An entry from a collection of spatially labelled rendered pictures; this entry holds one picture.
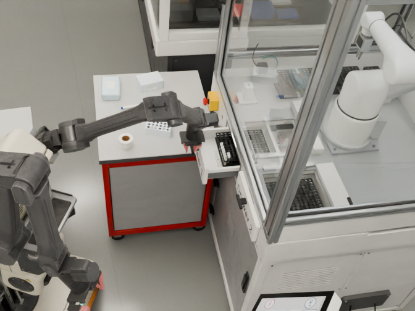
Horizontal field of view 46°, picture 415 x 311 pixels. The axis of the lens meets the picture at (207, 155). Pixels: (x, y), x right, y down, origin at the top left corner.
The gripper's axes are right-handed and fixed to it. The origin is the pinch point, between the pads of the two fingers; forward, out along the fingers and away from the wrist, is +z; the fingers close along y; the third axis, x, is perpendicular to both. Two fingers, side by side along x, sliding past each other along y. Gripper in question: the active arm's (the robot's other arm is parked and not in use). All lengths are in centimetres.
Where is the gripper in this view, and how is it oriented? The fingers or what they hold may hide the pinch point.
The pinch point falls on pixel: (190, 150)
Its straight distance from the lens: 217.1
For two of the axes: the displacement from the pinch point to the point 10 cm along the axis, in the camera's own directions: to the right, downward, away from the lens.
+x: -2.0, -7.5, 6.3
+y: 9.7, -0.8, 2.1
